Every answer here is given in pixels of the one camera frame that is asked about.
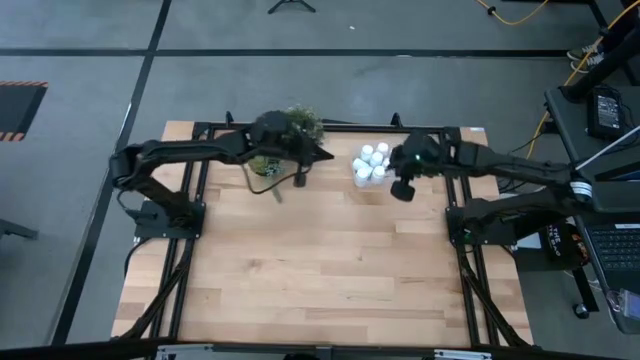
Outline black printed bag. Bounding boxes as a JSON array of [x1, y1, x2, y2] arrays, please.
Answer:
[[542, 222, 589, 266]]

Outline black device with label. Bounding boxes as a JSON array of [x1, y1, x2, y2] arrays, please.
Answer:
[[587, 87, 626, 141]]

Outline black aluminium table frame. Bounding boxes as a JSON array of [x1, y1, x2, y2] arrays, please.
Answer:
[[110, 118, 535, 360]]

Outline clear plastic case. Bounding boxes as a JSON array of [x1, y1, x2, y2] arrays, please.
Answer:
[[607, 287, 640, 334]]

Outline clear plastic basket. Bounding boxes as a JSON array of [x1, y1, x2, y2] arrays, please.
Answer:
[[351, 140, 401, 190]]

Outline black hazard striped floor mat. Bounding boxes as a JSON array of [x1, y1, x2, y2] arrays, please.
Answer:
[[0, 80, 50, 143]]

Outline yellow floor cable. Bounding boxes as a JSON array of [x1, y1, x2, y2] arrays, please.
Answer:
[[473, 0, 550, 26], [527, 0, 640, 159]]

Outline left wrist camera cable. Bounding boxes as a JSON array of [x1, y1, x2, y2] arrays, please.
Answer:
[[241, 162, 301, 197]]

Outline bushy potted plant black pot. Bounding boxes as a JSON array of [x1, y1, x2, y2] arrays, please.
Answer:
[[284, 103, 326, 146]]

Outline potted succulent plant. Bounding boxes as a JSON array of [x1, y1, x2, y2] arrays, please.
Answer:
[[247, 154, 286, 179]]

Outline dark grey desk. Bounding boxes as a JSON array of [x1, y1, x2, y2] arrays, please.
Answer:
[[544, 84, 640, 334]]

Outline black laptop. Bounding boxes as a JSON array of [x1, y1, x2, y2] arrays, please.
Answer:
[[582, 222, 640, 296]]

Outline person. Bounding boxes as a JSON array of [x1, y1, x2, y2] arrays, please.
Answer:
[[567, 0, 640, 75]]

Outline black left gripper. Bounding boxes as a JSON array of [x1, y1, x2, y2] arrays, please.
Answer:
[[248, 108, 335, 167]]

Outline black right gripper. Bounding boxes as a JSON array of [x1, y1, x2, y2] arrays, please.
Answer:
[[388, 129, 447, 182]]

